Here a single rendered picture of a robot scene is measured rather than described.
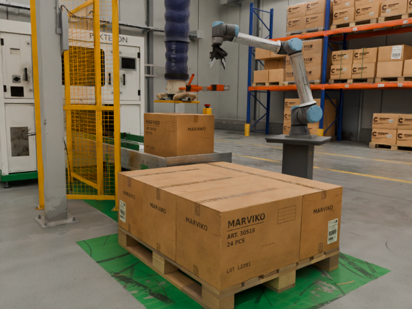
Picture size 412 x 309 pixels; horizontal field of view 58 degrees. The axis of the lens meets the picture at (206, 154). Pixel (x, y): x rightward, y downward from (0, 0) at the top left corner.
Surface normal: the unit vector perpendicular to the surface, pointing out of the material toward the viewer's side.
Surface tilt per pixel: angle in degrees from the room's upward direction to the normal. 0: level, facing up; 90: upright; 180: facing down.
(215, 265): 90
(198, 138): 90
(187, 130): 90
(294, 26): 91
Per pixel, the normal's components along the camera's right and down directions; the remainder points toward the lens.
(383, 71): -0.77, 0.11
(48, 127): 0.60, 0.11
